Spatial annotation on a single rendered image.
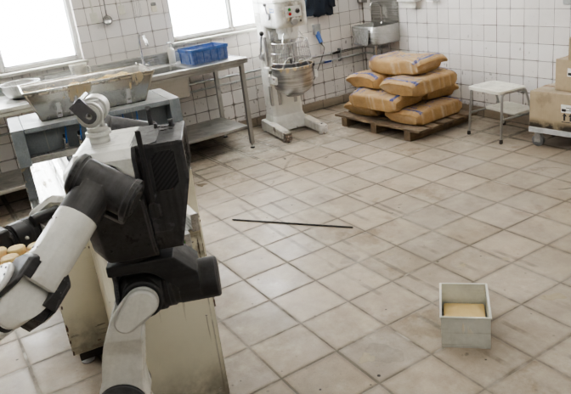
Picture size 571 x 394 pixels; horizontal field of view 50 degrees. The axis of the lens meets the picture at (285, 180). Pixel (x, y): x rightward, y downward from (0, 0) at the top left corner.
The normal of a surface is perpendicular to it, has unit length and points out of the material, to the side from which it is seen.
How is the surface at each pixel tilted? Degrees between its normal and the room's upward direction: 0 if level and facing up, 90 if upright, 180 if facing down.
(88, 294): 90
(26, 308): 82
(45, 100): 115
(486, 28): 90
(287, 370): 0
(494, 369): 0
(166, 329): 90
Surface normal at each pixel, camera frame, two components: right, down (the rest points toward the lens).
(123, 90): 0.45, 0.62
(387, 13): -0.84, 0.27
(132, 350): 0.13, 0.69
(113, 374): 0.13, 0.33
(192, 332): 0.44, 0.26
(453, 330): -0.22, 0.36
